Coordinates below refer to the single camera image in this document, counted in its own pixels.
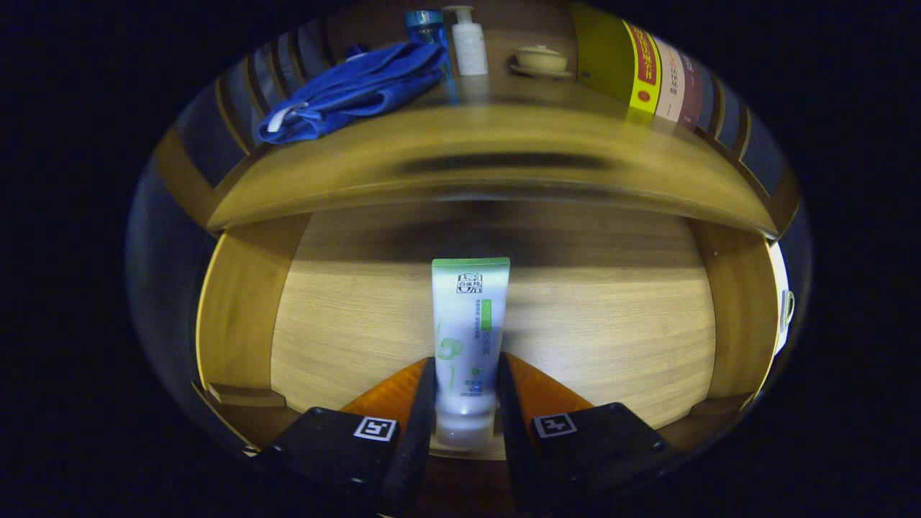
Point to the blue folded towel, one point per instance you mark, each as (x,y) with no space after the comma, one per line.
(360,83)

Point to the white pump bottle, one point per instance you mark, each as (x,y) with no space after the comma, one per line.
(469,50)

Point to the wooden drawer with black knob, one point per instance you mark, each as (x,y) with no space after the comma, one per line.
(345,324)

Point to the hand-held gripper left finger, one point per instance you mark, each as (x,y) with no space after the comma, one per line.
(421,432)

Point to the wooden cabinet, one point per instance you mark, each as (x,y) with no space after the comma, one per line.
(183,176)

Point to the black backdrop cloth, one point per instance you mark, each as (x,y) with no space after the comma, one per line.
(158,288)

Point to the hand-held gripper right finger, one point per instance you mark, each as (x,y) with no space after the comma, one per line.
(509,424)

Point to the yellow book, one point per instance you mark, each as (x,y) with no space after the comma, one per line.
(601,57)

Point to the beige lidded teacup with saucer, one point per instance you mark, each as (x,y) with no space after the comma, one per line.
(540,60)

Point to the white and green tube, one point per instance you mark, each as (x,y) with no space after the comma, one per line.
(468,324)

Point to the dark red book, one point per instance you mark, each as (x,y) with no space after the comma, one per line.
(691,93)

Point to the small white blue-capped bottle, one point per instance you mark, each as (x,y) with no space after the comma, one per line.
(356,51)

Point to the wooden countertop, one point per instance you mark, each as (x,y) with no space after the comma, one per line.
(504,129)

